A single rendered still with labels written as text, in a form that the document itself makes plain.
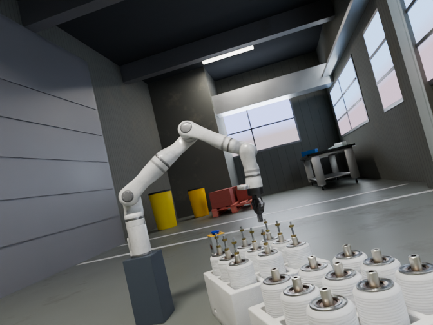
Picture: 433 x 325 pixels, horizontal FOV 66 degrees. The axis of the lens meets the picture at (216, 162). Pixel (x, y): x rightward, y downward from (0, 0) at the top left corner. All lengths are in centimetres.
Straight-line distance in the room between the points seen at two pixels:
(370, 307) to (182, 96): 800
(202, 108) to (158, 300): 702
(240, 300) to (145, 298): 58
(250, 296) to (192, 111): 740
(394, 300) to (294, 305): 20
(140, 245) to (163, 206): 470
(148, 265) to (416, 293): 110
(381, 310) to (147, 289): 109
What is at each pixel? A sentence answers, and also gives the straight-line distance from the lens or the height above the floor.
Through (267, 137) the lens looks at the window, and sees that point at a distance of 939.
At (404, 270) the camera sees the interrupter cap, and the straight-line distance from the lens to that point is 89.
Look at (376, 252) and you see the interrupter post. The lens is 97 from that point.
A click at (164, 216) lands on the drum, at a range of 633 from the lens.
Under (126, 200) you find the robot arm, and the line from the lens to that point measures 161.
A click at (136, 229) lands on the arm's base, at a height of 43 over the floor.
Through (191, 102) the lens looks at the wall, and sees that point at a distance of 845.
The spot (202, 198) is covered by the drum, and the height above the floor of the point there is 36.
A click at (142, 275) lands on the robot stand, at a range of 162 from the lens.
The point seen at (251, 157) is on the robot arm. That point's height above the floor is 63.
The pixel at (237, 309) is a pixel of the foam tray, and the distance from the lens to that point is 120.
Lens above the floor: 53
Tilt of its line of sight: 4 degrees up
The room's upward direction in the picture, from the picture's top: 13 degrees counter-clockwise
